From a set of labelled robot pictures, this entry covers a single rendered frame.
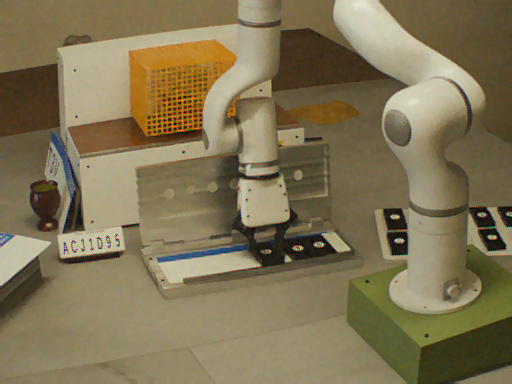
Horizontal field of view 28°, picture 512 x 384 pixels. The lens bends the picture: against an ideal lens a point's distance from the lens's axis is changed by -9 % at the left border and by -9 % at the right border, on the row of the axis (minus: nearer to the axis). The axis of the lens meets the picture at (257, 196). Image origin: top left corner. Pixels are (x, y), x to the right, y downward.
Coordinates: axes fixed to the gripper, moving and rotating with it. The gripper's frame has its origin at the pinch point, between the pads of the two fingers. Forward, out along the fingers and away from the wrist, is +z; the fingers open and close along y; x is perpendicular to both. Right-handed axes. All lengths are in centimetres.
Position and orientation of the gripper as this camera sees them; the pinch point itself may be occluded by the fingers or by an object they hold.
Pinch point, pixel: (266, 246)
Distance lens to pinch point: 234.3
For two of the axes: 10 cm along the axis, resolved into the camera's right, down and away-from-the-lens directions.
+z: 0.8, 9.8, 2.1
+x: -3.1, -1.7, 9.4
